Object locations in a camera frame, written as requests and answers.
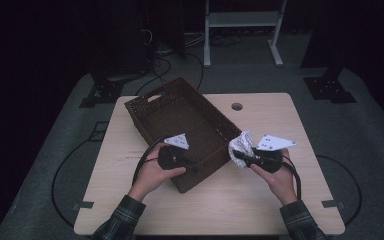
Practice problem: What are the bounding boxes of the black tape square outline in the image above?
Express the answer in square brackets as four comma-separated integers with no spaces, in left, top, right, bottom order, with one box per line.
[89,121,110,143]

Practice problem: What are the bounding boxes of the white cloth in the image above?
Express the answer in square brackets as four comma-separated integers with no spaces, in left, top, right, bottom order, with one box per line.
[228,130,257,169]

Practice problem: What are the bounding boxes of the black cable tangle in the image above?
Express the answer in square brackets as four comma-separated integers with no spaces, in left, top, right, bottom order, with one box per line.
[134,54,173,97]

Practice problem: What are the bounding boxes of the person's left hand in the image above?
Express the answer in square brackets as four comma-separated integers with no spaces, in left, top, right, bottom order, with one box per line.
[127,142,187,203]

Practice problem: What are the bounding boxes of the long black floor cable loop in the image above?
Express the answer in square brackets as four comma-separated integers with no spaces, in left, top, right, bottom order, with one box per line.
[50,136,96,228]
[315,154,365,228]

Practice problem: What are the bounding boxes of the black stand base plate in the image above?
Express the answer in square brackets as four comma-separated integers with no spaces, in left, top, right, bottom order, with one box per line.
[303,66,358,104]
[78,76,124,109]

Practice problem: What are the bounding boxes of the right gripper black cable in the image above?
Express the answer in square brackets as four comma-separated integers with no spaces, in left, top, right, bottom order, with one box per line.
[281,154,302,201]

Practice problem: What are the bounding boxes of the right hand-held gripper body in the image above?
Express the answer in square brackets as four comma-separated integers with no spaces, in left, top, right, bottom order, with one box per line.
[254,134,298,174]

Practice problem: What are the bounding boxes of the brown woven basket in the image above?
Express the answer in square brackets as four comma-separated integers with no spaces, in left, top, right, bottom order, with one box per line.
[124,77,243,194]

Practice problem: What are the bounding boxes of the thin black curved cable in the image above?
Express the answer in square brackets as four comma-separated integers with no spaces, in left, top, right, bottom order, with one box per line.
[183,51,204,91]

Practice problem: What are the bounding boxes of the person's right hand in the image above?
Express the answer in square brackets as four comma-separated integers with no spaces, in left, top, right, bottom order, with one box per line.
[249,148,298,206]

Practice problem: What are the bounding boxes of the grey tape strip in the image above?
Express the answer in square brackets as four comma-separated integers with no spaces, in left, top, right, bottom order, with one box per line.
[72,201,95,211]
[321,199,345,209]

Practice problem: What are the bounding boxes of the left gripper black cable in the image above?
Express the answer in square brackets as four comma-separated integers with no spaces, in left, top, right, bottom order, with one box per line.
[131,137,163,186]

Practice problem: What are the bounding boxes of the white metal stand frame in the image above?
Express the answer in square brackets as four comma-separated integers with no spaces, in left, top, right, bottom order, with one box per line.
[203,0,288,69]

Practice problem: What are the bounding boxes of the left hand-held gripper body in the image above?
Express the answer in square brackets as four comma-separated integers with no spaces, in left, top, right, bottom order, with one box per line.
[157,133,190,170]

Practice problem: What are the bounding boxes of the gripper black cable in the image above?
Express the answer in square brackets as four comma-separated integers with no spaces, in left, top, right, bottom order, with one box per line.
[281,154,302,201]
[131,137,163,186]

